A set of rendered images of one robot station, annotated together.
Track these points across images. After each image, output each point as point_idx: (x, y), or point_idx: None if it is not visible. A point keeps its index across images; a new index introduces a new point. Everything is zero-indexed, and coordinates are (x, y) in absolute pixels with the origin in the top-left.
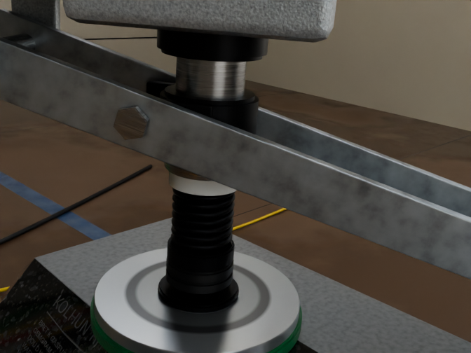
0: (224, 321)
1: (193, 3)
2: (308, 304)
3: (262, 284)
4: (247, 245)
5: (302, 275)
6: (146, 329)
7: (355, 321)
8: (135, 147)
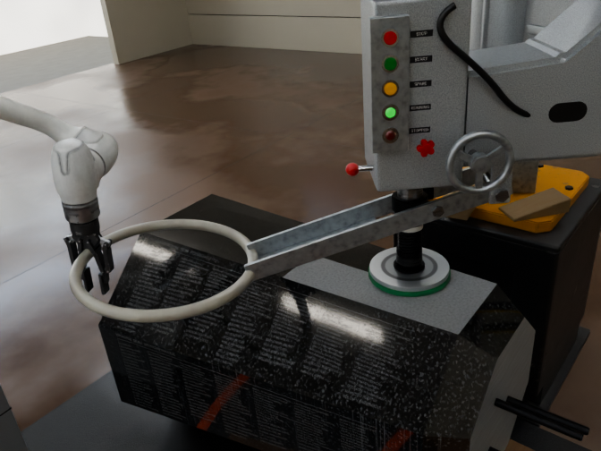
0: (393, 257)
1: None
2: (368, 286)
3: (386, 273)
4: (408, 314)
5: (374, 301)
6: None
7: (348, 284)
8: None
